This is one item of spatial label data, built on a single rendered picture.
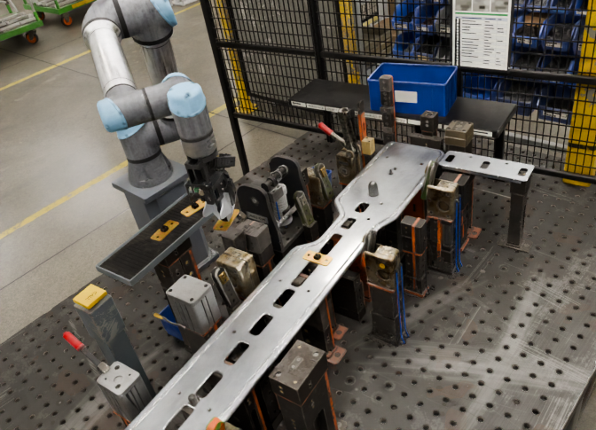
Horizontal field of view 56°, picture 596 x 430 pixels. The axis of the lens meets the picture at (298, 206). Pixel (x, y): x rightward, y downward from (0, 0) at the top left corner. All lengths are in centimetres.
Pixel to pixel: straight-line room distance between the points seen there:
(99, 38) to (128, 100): 26
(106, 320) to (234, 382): 37
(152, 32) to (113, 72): 28
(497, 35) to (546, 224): 69
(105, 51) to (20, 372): 112
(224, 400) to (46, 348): 93
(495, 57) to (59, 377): 184
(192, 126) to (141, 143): 67
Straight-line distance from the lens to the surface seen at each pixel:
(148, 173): 192
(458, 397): 166
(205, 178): 130
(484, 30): 220
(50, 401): 198
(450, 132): 205
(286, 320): 147
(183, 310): 148
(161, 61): 172
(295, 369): 133
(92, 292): 150
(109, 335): 154
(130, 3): 161
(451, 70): 228
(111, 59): 144
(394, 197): 182
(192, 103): 121
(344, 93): 244
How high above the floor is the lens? 206
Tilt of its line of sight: 35 degrees down
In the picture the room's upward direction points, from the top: 11 degrees counter-clockwise
